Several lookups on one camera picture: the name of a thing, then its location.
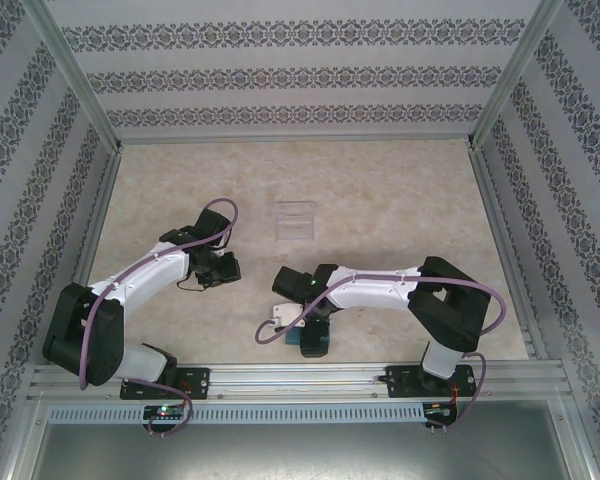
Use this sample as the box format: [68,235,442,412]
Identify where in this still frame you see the blue card holder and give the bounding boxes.
[284,323,334,352]

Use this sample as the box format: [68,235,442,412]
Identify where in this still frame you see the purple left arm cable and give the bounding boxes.
[77,198,240,439]

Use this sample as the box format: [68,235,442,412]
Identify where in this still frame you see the small controller circuit board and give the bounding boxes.
[423,400,460,426]
[142,403,187,421]

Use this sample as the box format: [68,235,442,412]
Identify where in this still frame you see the short aluminium frame bar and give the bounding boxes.
[559,397,600,480]
[0,394,51,480]

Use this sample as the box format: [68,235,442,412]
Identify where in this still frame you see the aluminium side rail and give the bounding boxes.
[72,148,126,291]
[470,148,550,361]

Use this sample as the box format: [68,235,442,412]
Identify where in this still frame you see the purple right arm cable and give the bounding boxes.
[254,269,506,436]

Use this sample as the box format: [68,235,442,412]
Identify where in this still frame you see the thin black left camera cable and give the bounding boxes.
[175,273,210,292]

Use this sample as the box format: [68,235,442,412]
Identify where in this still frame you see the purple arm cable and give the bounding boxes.
[254,269,506,436]
[77,198,240,439]

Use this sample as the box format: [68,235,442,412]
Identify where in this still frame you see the aluminium frame post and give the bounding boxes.
[465,0,567,151]
[19,0,126,154]

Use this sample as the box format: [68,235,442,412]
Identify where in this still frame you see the slotted grey cable duct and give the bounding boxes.
[47,403,426,423]

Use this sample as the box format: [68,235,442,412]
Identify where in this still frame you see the grey metal panel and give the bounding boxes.
[32,422,581,480]

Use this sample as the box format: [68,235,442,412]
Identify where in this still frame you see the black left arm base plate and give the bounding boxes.
[119,366,212,402]

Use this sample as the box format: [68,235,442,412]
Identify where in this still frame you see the long aluminium mounting rail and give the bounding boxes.
[27,360,574,402]

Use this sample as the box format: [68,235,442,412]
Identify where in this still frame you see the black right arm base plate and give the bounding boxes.
[384,364,477,400]

